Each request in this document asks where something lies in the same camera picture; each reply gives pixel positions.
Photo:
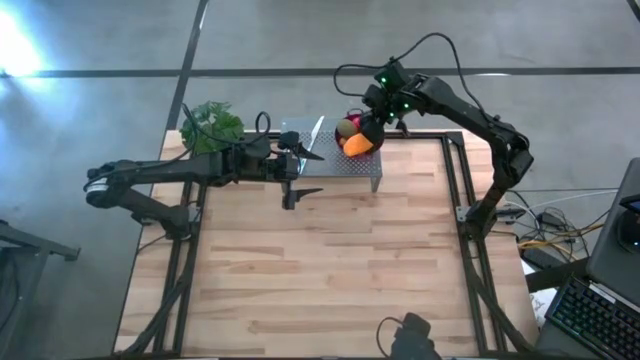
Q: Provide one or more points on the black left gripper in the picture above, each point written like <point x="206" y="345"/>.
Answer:
<point x="282" y="167"/>

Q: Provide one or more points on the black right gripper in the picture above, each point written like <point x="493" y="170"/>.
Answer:
<point x="382" y="102"/>

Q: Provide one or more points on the large black toy plum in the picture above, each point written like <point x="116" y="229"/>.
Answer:
<point x="372" y="132"/>

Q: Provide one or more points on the long yellow toy fruit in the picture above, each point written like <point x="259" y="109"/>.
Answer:
<point x="357" y="145"/>

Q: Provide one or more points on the red colander bowl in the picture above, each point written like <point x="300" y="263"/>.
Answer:
<point x="354" y="119"/>

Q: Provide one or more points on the round green toy melon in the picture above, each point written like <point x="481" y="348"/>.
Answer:
<point x="346" y="128"/>

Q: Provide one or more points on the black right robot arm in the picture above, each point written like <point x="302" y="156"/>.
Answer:
<point x="475" y="117"/>

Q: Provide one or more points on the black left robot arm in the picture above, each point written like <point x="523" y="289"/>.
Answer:
<point x="165" y="172"/>

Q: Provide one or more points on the perforated metal shelf riser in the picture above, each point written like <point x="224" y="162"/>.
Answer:
<point x="350" y="166"/>

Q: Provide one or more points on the green leafy plant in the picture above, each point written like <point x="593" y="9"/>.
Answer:
<point x="212" y="125"/>

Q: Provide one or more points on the black power adapter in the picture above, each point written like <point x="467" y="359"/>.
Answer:
<point x="551" y="218"/>

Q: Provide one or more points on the white printed paper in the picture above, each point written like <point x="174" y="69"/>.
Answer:
<point x="539" y="305"/>

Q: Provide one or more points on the black computer desk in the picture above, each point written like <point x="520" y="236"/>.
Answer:
<point x="612" y="250"/>

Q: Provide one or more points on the black keyboard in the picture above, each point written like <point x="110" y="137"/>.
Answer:
<point x="595" y="315"/>

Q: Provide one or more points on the dark grey side table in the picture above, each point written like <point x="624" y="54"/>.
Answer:
<point x="30" y="245"/>

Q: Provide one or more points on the black table edge rail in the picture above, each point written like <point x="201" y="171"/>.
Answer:
<point x="452" y="175"/>
<point x="250" y="357"/>
<point x="192" y="260"/>
<point x="425" y="135"/>

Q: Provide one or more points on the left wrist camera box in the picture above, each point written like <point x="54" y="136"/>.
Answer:
<point x="289" y="139"/>

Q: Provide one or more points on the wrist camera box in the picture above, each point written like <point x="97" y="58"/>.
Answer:
<point x="390" y="77"/>
<point x="289" y="139"/>

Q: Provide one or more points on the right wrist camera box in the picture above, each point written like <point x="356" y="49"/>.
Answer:
<point x="390" y="77"/>

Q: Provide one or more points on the grey metal base plate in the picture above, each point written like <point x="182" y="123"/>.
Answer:
<point x="462" y="214"/>
<point x="194" y="215"/>

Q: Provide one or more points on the black diagonal frame brace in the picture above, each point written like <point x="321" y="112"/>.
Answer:
<point x="492" y="310"/>

